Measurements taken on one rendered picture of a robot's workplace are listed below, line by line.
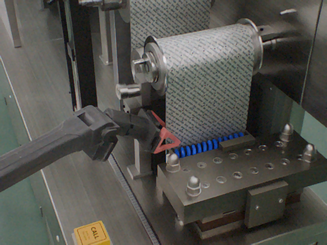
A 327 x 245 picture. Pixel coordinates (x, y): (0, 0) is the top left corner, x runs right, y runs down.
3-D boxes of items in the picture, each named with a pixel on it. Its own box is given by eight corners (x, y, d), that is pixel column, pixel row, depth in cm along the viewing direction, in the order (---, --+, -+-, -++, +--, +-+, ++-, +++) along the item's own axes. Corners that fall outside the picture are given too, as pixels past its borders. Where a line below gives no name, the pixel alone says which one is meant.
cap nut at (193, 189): (183, 188, 119) (183, 173, 117) (197, 184, 121) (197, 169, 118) (190, 198, 117) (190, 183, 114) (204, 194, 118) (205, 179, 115)
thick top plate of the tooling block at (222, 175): (157, 182, 130) (157, 164, 127) (289, 145, 143) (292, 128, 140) (183, 224, 118) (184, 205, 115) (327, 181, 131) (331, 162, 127)
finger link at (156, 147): (176, 159, 127) (146, 152, 121) (165, 143, 132) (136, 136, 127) (189, 137, 124) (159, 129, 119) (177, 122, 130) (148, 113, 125)
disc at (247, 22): (229, 61, 141) (234, 9, 132) (230, 60, 141) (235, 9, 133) (257, 86, 130) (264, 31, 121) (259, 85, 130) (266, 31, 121)
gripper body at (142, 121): (150, 152, 122) (124, 147, 118) (136, 130, 130) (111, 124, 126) (162, 131, 120) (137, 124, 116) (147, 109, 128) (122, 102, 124)
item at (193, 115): (165, 153, 132) (165, 93, 121) (244, 133, 139) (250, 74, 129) (166, 154, 131) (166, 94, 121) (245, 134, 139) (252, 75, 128)
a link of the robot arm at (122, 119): (111, 115, 114) (103, 102, 119) (98, 139, 117) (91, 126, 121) (136, 121, 118) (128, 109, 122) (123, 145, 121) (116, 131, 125)
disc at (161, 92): (144, 78, 133) (142, 26, 124) (145, 78, 133) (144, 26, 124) (166, 107, 122) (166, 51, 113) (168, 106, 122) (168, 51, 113)
